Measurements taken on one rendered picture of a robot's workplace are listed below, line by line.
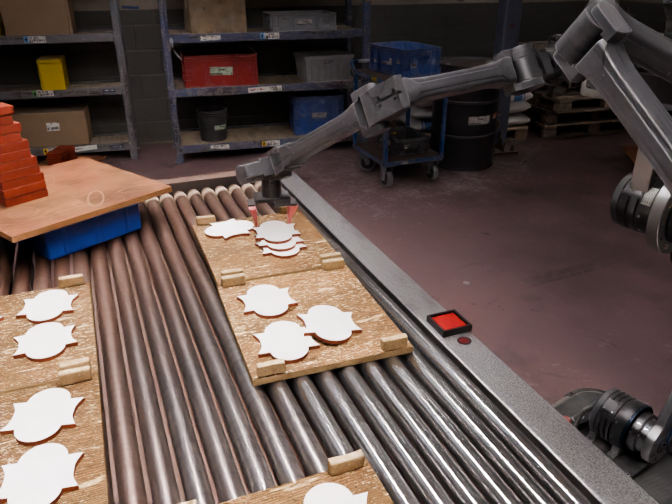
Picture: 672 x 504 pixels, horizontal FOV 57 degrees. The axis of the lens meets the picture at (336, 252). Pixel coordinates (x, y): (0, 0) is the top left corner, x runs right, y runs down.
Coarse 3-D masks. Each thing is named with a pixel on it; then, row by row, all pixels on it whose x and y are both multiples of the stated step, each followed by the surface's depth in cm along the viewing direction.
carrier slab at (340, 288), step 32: (224, 288) 154; (320, 288) 154; (352, 288) 154; (256, 320) 141; (288, 320) 141; (352, 320) 141; (384, 320) 141; (256, 352) 129; (320, 352) 129; (352, 352) 129; (384, 352) 129; (256, 384) 122
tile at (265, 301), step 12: (252, 288) 152; (264, 288) 152; (276, 288) 152; (288, 288) 152; (240, 300) 148; (252, 300) 147; (264, 300) 147; (276, 300) 147; (288, 300) 147; (252, 312) 143; (264, 312) 142; (276, 312) 142
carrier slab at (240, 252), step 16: (304, 224) 191; (208, 240) 180; (224, 240) 180; (240, 240) 180; (304, 240) 180; (320, 240) 180; (208, 256) 171; (224, 256) 171; (240, 256) 171; (256, 256) 171; (272, 256) 171; (304, 256) 171; (256, 272) 162; (272, 272) 162; (288, 272) 163
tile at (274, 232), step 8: (264, 224) 184; (272, 224) 184; (280, 224) 184; (288, 224) 184; (256, 232) 180; (264, 232) 178; (272, 232) 178; (280, 232) 178; (288, 232) 178; (296, 232) 178; (256, 240) 175; (264, 240) 176; (272, 240) 173; (280, 240) 173; (288, 240) 174
